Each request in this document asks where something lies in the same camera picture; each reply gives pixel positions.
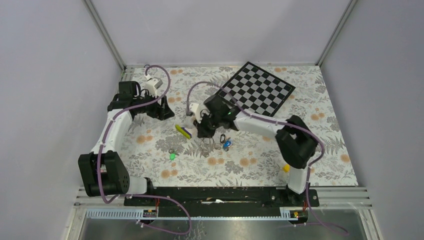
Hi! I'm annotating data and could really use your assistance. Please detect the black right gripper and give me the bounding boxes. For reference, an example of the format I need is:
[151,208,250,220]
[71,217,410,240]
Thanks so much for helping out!
[193,112,222,139]

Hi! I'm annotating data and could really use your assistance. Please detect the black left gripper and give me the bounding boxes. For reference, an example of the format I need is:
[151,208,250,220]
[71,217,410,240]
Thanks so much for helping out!
[133,89,174,120]

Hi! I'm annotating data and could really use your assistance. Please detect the black key tag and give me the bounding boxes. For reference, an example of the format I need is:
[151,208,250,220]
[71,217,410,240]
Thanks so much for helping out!
[220,134,226,144]

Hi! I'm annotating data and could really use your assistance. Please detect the blue key tag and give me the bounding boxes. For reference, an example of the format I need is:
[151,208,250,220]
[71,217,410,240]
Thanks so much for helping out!
[223,140,232,152]

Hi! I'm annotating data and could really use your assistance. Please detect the green key tag with key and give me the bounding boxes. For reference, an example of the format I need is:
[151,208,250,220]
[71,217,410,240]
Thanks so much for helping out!
[168,148,177,161]

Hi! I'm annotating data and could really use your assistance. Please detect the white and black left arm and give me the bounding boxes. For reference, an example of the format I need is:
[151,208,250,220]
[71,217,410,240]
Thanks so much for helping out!
[78,78,175,206]

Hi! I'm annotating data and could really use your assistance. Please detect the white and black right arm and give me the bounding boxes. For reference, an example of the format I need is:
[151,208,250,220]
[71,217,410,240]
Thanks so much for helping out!
[186,96,323,206]

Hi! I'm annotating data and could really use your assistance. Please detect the floral patterned table mat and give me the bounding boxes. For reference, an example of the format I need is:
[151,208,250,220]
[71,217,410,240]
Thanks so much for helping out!
[119,66,358,187]

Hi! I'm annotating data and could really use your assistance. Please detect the black and white chessboard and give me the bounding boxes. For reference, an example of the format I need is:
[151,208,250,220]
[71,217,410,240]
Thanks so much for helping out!
[216,61,296,117]

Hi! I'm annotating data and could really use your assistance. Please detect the yellow cube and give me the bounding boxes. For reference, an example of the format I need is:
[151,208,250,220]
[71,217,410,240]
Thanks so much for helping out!
[282,164,290,173]

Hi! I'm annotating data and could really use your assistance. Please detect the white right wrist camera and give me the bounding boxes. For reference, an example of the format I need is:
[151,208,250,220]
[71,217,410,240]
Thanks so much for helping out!
[188,103,203,124]

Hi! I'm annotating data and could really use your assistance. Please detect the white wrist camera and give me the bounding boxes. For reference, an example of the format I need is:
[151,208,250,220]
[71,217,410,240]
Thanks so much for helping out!
[188,103,203,124]
[145,74,163,97]

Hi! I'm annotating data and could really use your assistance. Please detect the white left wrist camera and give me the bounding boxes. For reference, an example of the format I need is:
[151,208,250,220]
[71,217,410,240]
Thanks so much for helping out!
[145,74,163,97]

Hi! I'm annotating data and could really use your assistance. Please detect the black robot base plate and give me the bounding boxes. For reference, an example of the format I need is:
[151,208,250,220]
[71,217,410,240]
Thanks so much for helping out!
[124,186,320,218]

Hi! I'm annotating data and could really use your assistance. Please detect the aluminium frame rails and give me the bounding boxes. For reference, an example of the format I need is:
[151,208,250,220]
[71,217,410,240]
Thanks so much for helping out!
[67,0,385,240]

